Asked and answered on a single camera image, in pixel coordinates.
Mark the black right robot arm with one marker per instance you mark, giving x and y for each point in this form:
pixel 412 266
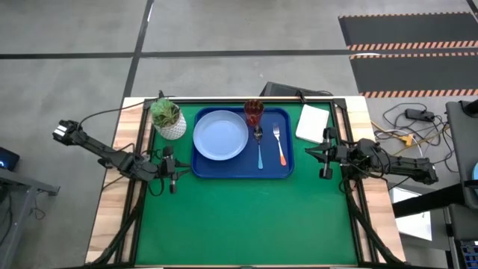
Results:
pixel 407 166

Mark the white square pad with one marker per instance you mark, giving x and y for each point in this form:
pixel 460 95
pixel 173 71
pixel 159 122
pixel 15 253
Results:
pixel 313 123

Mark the dark blue plastic tray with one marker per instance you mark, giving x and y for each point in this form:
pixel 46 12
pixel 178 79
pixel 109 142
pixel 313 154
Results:
pixel 242 168

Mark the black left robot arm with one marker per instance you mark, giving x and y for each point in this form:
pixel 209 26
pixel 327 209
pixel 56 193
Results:
pixel 112 157

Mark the green table mat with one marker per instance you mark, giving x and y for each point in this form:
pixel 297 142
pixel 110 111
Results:
pixel 242 224

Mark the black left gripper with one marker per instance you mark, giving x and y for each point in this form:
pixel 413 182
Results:
pixel 166 170

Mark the black keypad with coloured keys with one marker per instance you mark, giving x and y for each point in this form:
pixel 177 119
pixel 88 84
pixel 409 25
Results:
pixel 470 256

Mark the light blue plate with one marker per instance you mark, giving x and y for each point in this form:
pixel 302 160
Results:
pixel 220 136

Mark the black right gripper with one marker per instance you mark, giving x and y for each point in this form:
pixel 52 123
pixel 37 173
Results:
pixel 340 157

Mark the black device with blue light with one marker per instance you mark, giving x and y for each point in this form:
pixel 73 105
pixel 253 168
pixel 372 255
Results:
pixel 7 158

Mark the black aluminium rig frame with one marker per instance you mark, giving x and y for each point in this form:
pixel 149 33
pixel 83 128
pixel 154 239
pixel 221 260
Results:
pixel 130 224

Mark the succulent in white pot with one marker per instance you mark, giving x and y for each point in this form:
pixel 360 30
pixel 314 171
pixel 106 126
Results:
pixel 168 119

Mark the white paper sheet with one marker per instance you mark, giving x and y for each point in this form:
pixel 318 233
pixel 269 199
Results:
pixel 414 224

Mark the black box behind table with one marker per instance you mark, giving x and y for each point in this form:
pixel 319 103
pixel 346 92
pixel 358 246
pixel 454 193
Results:
pixel 280 89

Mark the red translucent cup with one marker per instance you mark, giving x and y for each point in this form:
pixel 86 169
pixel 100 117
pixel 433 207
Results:
pixel 254 112

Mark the black power adapter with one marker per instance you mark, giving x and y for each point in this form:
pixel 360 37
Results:
pixel 420 114

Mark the grey side table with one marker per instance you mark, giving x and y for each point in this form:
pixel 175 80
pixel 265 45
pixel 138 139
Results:
pixel 18 194

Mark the black floor mat striped edge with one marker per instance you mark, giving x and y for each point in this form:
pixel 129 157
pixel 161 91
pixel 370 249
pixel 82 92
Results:
pixel 407 28
pixel 414 74

